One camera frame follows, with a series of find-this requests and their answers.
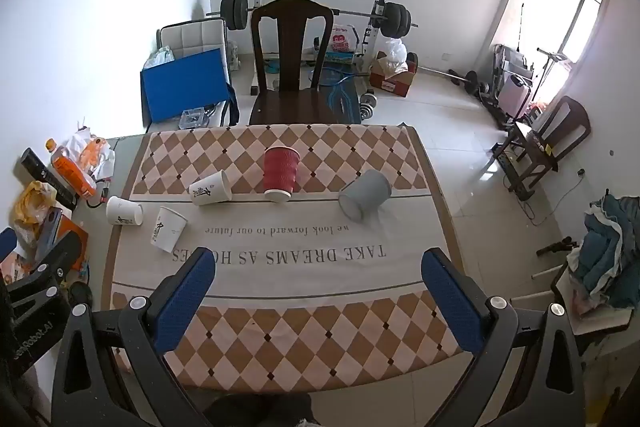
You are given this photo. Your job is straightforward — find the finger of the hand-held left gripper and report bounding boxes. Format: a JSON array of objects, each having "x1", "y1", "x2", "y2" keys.
[
  {"x1": 0, "y1": 227, "x2": 18, "y2": 267},
  {"x1": 7, "y1": 234, "x2": 84, "y2": 308}
]

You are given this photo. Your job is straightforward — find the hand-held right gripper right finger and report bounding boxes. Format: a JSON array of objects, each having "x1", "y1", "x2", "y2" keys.
[{"x1": 421, "y1": 248, "x2": 587, "y2": 427}]

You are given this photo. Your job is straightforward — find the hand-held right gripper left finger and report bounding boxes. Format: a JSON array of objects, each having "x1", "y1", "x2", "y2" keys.
[{"x1": 50, "y1": 247, "x2": 217, "y2": 427}]

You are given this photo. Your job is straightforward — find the white paper cup black print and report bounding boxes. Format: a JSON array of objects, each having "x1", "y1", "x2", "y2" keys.
[
  {"x1": 189, "y1": 169, "x2": 233, "y2": 206},
  {"x1": 150, "y1": 206, "x2": 188, "y2": 253},
  {"x1": 106, "y1": 196, "x2": 144, "y2": 226}
]

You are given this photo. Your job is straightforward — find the grey cup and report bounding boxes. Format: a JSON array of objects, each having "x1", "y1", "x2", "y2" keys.
[{"x1": 338, "y1": 169, "x2": 392, "y2": 222}]

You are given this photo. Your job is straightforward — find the red ribbed paper cup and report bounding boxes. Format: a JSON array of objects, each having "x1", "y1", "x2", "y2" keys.
[{"x1": 263, "y1": 146, "x2": 302, "y2": 204}]

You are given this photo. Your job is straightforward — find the orange cardboard box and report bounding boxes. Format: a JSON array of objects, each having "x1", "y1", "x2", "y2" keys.
[{"x1": 0, "y1": 207, "x2": 90, "y2": 280}]

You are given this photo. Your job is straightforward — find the yellow plastic bag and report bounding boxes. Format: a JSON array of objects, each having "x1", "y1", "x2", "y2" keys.
[{"x1": 14, "y1": 181, "x2": 58, "y2": 229}]

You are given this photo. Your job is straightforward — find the long black box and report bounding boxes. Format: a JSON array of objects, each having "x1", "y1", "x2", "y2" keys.
[{"x1": 21, "y1": 148, "x2": 78, "y2": 210}]

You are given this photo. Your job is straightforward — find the orange bottle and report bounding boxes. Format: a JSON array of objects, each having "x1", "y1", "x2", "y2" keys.
[{"x1": 46, "y1": 138, "x2": 98, "y2": 198}]

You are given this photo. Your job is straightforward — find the crumpled white orange wrapper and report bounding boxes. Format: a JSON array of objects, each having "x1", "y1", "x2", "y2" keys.
[{"x1": 67, "y1": 127, "x2": 117, "y2": 182}]

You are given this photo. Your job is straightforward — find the checkered printed tablecloth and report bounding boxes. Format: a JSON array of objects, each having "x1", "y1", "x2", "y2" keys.
[{"x1": 102, "y1": 123, "x2": 463, "y2": 395}]

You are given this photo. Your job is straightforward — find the white stool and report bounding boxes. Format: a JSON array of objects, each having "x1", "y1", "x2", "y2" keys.
[{"x1": 531, "y1": 257, "x2": 637, "y2": 339}]

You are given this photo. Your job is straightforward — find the pile of teal clothes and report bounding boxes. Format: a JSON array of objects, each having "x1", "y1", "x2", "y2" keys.
[{"x1": 570, "y1": 193, "x2": 640, "y2": 309}]

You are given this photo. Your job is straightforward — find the clear plastic box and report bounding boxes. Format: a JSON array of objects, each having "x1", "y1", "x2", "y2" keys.
[{"x1": 179, "y1": 109, "x2": 209, "y2": 130}]

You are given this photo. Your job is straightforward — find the dark wooden side chair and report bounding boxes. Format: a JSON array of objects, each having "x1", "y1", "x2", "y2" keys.
[{"x1": 504, "y1": 96, "x2": 592, "y2": 201}]

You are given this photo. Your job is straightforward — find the small dumbbells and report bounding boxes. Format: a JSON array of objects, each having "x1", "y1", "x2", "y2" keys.
[{"x1": 360, "y1": 92, "x2": 387, "y2": 121}]

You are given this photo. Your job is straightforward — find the blue board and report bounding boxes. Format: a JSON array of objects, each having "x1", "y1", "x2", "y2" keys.
[{"x1": 141, "y1": 48, "x2": 232, "y2": 124}]

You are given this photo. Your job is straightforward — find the long floor barbell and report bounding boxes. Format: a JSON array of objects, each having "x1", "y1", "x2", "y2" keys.
[{"x1": 417, "y1": 67, "x2": 493, "y2": 96}]

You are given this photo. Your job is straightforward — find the red cardboard box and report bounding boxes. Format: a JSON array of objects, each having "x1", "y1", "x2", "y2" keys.
[{"x1": 369, "y1": 52, "x2": 418, "y2": 98}]

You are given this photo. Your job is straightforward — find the black bench with blue lines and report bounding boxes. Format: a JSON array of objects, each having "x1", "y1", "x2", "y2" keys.
[{"x1": 320, "y1": 62, "x2": 363, "y2": 124}]

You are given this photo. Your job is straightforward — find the white padded chair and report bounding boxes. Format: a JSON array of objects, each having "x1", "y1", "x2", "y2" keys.
[{"x1": 159, "y1": 18, "x2": 232, "y2": 72}]

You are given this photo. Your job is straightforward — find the white printed plastic bag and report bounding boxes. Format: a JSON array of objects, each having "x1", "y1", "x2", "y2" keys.
[{"x1": 326, "y1": 24, "x2": 358, "y2": 54}]

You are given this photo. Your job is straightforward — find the black barbell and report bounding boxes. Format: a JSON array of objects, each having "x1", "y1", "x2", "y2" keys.
[{"x1": 206, "y1": 0, "x2": 420, "y2": 38}]

